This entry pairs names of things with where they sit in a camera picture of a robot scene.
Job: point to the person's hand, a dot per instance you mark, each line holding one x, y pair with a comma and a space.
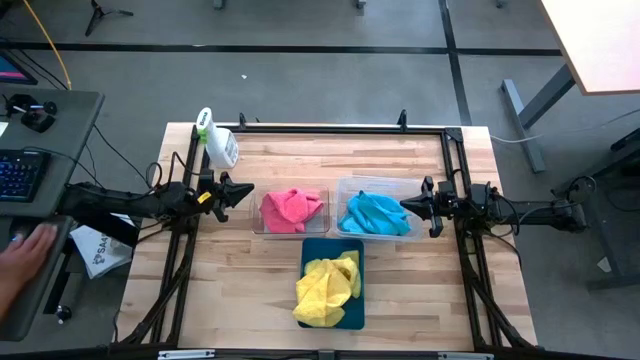
22, 257

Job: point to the silver metal bracket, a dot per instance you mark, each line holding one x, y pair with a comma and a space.
465, 356
186, 354

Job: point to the small clear plastic bin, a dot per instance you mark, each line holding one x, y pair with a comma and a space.
320, 227

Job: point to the white table top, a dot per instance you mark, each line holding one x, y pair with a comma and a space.
595, 45

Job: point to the large clear plastic bin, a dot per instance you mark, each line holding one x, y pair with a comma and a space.
380, 185

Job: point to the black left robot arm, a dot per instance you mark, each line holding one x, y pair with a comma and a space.
125, 200

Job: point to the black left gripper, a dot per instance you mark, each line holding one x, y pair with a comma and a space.
220, 200

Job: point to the grey table leg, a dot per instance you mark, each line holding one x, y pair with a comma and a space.
525, 127

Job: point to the white paper sheet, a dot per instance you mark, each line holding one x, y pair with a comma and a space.
100, 255

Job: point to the dark grey mouse shelf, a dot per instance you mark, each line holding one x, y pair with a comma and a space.
35, 305

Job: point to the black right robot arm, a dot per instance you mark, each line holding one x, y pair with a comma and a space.
530, 210

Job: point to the computer monitor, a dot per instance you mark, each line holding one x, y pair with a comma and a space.
10, 72

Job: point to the teal rectangular tray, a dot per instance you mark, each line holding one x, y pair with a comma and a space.
357, 310

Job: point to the black metal table frame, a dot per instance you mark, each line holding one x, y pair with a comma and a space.
452, 150

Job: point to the black backlit keyboard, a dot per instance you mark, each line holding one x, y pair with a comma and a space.
20, 175

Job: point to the white spray bottle green nozzle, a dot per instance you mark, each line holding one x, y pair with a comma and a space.
223, 145

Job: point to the grey desk top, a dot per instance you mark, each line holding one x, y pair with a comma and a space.
65, 135

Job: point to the black tripod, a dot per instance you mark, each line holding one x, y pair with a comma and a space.
100, 12

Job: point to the yellow tape tag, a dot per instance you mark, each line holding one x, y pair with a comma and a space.
204, 197

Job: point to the black round knob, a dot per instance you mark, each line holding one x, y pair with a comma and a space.
63, 313

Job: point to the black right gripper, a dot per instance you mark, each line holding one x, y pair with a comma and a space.
442, 202

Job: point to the black desk frame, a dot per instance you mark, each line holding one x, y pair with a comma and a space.
605, 170

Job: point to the black desk clamp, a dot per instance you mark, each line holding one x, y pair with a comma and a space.
35, 117

